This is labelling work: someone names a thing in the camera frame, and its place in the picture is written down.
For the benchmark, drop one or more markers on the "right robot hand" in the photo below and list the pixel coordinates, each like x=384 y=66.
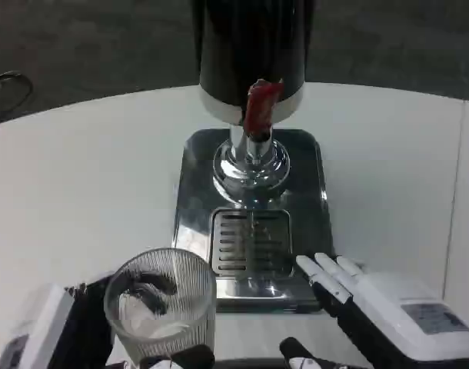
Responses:
x=384 y=307

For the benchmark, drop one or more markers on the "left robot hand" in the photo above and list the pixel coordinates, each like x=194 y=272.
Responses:
x=80 y=319

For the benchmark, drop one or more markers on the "clear ribbed glass cup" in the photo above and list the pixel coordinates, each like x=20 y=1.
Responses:
x=161 y=326

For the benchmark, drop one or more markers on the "steel drip tray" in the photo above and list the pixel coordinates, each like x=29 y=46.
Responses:
x=307 y=215

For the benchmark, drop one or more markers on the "slotted steel tray grid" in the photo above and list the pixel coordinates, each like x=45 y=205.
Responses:
x=234 y=246

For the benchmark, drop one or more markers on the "red tap lever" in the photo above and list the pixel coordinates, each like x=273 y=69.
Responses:
x=259 y=107

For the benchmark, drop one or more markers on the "black drink dispenser chrome base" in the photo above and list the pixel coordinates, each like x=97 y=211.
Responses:
x=253 y=42

